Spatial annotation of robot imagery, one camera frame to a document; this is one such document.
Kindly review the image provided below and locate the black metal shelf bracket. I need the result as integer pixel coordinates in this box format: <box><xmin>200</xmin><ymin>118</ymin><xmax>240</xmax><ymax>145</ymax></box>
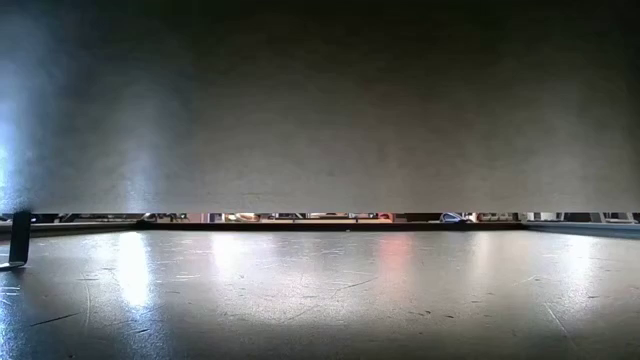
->
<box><xmin>0</xmin><ymin>210</ymin><xmax>33</xmax><ymax>271</ymax></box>

